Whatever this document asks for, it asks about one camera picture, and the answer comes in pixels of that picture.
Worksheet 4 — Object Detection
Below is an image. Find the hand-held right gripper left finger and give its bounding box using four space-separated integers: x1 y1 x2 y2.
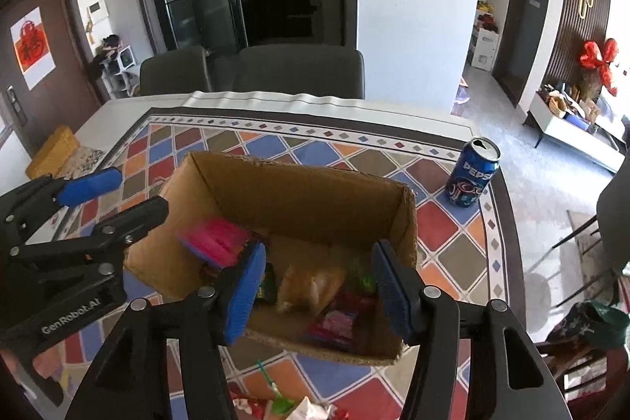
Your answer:
64 242 267 420

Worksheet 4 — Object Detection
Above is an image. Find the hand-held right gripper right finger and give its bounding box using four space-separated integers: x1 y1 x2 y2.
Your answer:
371 240 578 420

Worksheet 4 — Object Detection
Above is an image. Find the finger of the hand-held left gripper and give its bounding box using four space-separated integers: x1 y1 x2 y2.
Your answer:
0 167 125 244
9 195 170 279

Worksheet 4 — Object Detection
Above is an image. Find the dark green snack packet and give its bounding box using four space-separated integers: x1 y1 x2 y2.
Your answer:
253 261 277 305

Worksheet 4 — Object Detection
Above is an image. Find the green candy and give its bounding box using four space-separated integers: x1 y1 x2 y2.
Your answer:
352 270 378 291

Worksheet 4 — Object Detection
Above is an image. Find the pink-red snack packet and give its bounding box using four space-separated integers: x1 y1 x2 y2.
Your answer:
308 294 377 349

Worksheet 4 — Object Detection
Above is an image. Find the magenta snack packet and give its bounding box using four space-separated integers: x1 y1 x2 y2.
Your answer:
178 217 251 267

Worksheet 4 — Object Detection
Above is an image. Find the gold crinkled snack wrapper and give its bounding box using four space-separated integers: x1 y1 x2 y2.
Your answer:
276 263 346 315

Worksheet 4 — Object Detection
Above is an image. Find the brown cardboard box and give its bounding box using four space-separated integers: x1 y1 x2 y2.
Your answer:
123 150 419 366

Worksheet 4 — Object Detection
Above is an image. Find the patterned placemat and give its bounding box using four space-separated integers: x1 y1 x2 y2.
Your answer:
64 147 107 178

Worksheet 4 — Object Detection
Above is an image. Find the woven yellow tissue box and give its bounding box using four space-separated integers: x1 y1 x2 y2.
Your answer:
26 125 80 179

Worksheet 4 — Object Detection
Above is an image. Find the colourful checked tablecloth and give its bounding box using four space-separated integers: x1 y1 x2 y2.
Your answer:
0 105 525 420

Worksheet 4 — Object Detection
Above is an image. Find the small red printed snack packet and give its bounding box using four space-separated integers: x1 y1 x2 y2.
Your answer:
230 393 269 420

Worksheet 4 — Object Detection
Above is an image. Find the green lollipop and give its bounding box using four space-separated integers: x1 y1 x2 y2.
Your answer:
256 360 298 419

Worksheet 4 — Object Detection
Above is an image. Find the white shoe rack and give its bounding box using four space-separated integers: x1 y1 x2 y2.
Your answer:
91 35 139 99

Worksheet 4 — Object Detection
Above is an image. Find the brown entrance door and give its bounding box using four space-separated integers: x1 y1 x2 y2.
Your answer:
0 0 105 156

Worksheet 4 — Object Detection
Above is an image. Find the beige snack packet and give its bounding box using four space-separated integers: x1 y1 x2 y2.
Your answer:
290 397 338 420

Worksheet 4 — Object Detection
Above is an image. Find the grey dining chair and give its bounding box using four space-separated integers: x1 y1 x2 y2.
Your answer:
140 46 213 97
232 46 366 100

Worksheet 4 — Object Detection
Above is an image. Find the blue soda can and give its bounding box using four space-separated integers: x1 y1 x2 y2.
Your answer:
445 137 502 208

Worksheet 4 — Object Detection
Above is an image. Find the red and white door poster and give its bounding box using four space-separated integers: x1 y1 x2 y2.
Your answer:
11 7 56 89

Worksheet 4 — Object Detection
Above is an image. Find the green cloth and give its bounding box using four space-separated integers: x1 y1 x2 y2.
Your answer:
561 299 630 350

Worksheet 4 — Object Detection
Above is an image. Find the reddish wooden chair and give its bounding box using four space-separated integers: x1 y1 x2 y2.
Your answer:
536 316 630 420

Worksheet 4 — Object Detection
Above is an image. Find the dark upholstered chair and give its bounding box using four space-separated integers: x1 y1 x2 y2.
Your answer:
524 164 630 309

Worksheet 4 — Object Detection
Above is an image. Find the white low cabinet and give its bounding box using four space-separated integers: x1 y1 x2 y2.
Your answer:
524 88 629 173

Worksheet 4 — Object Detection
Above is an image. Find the shelf with colourful things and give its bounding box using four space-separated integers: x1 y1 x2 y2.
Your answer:
465 0 501 72

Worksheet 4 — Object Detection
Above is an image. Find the dark interior door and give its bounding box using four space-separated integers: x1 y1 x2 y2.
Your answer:
492 0 555 107

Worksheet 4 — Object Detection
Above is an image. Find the red bow decoration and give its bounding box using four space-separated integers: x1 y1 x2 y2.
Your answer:
578 39 622 96

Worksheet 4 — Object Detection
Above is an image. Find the door lock handle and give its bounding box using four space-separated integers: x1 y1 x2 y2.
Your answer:
6 85 28 126

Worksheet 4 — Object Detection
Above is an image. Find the dark slatted wall panel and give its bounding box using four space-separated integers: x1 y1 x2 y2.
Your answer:
544 0 614 106

